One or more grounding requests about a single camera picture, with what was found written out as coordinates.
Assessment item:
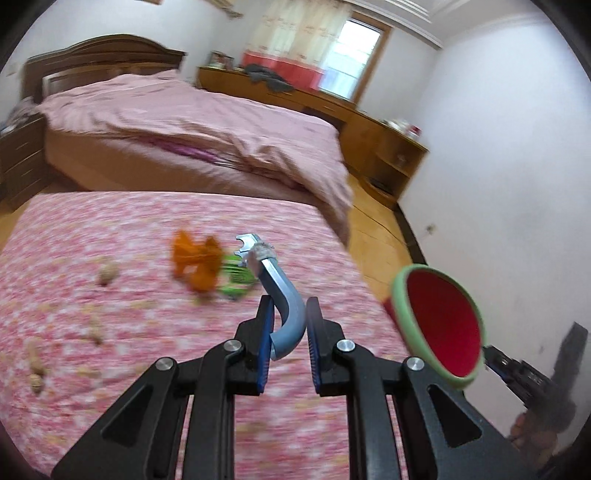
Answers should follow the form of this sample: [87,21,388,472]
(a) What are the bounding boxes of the person's right hand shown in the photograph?
[509,411,557,457]

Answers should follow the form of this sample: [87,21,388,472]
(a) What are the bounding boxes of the dark wooden nightstand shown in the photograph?
[0,113,49,210]

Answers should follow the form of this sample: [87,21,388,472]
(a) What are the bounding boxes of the window with wooden frame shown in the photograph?
[318,18,393,102]

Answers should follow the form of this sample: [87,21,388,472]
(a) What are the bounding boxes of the green plastic item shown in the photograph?
[217,257,259,299]

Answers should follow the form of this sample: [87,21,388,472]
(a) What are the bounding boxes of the grey clothes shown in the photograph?
[244,64,294,93]

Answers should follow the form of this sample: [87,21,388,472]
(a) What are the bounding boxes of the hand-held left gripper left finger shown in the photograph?
[51,295,276,480]

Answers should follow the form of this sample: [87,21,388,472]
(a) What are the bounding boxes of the blue curved metal tool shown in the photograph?
[235,233,308,361]

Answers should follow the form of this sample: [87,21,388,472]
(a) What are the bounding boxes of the pink floral tablecloth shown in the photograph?
[0,191,411,480]

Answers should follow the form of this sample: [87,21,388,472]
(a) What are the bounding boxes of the floral curtain with red hem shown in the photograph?
[242,0,350,91]

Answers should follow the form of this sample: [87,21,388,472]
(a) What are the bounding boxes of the long wooden low cabinet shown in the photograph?
[198,65,430,208]

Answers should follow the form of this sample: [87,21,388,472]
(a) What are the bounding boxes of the dark wooden bed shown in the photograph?
[22,33,354,245]

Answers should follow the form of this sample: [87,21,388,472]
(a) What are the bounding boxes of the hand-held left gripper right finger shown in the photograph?
[305,296,543,480]

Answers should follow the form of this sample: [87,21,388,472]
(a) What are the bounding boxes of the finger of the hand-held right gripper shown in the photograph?
[482,346,525,395]

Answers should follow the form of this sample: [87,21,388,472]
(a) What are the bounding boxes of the clothes pile on nightstand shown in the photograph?
[4,98,36,129]

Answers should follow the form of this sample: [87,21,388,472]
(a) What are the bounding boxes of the pink quilt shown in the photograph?
[37,69,354,245]

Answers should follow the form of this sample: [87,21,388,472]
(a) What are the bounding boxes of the red bowl with green rim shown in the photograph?
[383,264,486,391]

